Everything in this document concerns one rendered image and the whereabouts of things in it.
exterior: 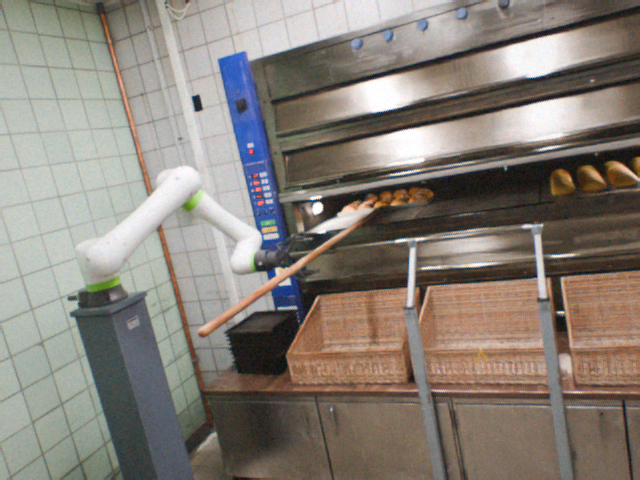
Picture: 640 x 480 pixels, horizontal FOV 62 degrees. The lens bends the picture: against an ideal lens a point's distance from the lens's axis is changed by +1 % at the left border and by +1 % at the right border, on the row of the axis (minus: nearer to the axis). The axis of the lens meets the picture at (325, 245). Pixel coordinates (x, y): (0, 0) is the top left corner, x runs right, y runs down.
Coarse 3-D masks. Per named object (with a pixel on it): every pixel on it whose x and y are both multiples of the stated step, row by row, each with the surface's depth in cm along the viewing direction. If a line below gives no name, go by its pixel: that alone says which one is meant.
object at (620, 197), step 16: (624, 192) 220; (496, 208) 242; (512, 208) 236; (528, 208) 233; (544, 208) 231; (560, 208) 229; (576, 208) 226; (384, 224) 261; (400, 224) 257; (416, 224) 254; (432, 224) 251; (448, 224) 249; (320, 240) 276
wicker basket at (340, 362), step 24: (312, 312) 269; (336, 312) 276; (360, 312) 271; (384, 312) 266; (312, 336) 267; (336, 336) 276; (360, 336) 271; (384, 336) 266; (288, 360) 241; (312, 360) 237; (336, 360) 232; (360, 360) 228; (384, 360) 224; (408, 360) 228
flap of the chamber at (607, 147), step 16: (608, 144) 203; (624, 144) 201; (512, 160) 217; (528, 160) 215; (544, 160) 218; (416, 176) 234; (432, 176) 231; (448, 176) 237; (320, 192) 253; (336, 192) 249
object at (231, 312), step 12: (372, 216) 287; (348, 228) 255; (336, 240) 237; (300, 264) 202; (288, 276) 192; (264, 288) 176; (252, 300) 168; (228, 312) 157; (216, 324) 150; (204, 336) 146
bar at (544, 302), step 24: (408, 240) 218; (432, 240) 215; (408, 288) 208; (408, 312) 202; (408, 336) 205; (552, 336) 184; (552, 360) 186; (552, 384) 188; (432, 408) 210; (552, 408) 191; (432, 432) 211; (432, 456) 214
